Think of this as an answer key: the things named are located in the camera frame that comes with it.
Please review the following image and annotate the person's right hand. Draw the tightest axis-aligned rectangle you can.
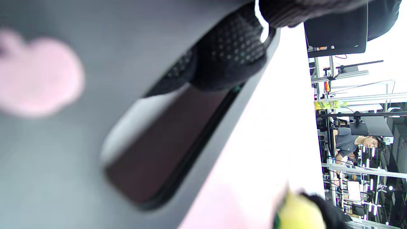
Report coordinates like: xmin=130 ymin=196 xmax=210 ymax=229
xmin=299 ymin=191 xmax=353 ymax=229

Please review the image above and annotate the person's left hand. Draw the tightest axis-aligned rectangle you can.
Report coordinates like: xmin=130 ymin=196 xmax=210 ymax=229
xmin=145 ymin=0 xmax=369 ymax=97

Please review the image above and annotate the yellow sponge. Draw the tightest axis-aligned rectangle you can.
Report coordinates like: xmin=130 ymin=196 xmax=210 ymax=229
xmin=273 ymin=188 xmax=327 ymax=229

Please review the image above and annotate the grey board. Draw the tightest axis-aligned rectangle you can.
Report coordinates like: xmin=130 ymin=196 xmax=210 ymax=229
xmin=0 ymin=0 xmax=282 ymax=229

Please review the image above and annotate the white lit screen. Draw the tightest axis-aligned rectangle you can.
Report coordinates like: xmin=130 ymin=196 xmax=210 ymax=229
xmin=347 ymin=181 xmax=362 ymax=201

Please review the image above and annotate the small black monitor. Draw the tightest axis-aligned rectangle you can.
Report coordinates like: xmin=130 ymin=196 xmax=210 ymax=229
xmin=349 ymin=116 xmax=394 ymax=138

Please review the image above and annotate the pink cloth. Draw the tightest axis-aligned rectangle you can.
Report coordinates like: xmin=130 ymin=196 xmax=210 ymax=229
xmin=180 ymin=180 xmax=288 ymax=229

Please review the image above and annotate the large black monitor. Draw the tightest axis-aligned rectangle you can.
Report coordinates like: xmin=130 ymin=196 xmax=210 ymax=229
xmin=304 ymin=5 xmax=369 ymax=58

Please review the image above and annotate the black rounded chair back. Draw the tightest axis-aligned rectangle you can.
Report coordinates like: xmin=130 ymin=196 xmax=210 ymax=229
xmin=367 ymin=0 xmax=403 ymax=42

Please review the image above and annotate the pink soft object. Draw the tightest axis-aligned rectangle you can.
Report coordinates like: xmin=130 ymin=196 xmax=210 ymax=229
xmin=0 ymin=29 xmax=85 ymax=119

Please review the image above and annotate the aluminium frame rack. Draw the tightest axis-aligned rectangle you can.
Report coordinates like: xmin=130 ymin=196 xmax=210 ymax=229
xmin=308 ymin=48 xmax=407 ymax=229

